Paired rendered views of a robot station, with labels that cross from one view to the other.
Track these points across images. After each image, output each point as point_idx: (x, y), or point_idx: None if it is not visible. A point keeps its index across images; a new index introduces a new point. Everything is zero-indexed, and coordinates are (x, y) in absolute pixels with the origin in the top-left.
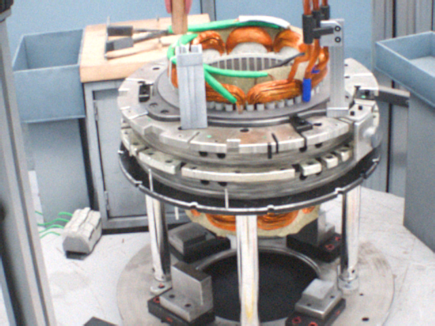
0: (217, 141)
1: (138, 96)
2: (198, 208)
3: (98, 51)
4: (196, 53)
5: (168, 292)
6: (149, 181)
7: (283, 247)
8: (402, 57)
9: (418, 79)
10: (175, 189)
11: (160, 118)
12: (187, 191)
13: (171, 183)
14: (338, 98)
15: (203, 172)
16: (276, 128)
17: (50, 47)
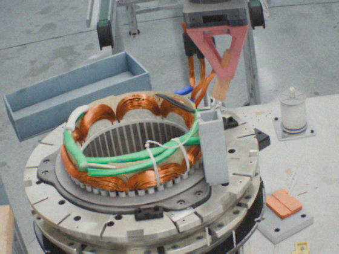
0: (252, 161)
1: (162, 211)
2: (260, 218)
3: None
4: (219, 110)
5: None
6: (217, 251)
7: None
8: (51, 106)
9: (77, 107)
10: (232, 234)
11: (206, 196)
12: (238, 225)
13: (229, 233)
14: (207, 95)
15: (255, 190)
16: (229, 136)
17: None
